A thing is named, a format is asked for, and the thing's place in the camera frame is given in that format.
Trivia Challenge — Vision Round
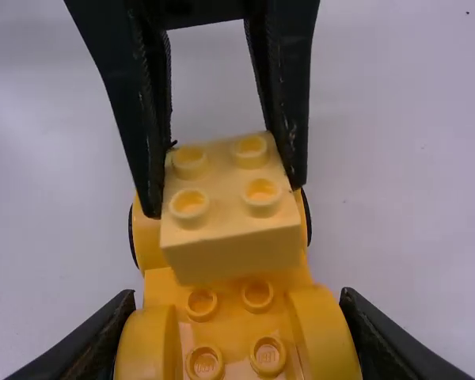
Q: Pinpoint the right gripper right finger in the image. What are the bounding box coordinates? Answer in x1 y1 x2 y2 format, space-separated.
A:
339 286 475 380

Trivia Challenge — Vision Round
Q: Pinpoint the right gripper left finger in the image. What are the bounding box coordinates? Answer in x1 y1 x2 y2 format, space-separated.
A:
7 288 137 380

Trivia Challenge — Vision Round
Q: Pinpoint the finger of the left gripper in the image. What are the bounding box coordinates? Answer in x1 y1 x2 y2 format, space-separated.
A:
243 0 322 191
63 0 179 220

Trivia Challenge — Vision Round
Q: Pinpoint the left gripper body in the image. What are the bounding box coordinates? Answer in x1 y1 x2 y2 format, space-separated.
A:
142 0 258 32

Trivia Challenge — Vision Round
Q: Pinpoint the yellow toy car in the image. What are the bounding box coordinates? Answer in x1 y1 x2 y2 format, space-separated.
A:
112 185 359 380

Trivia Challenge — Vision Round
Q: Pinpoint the yellow toy brick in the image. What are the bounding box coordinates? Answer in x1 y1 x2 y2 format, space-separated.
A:
159 131 306 286

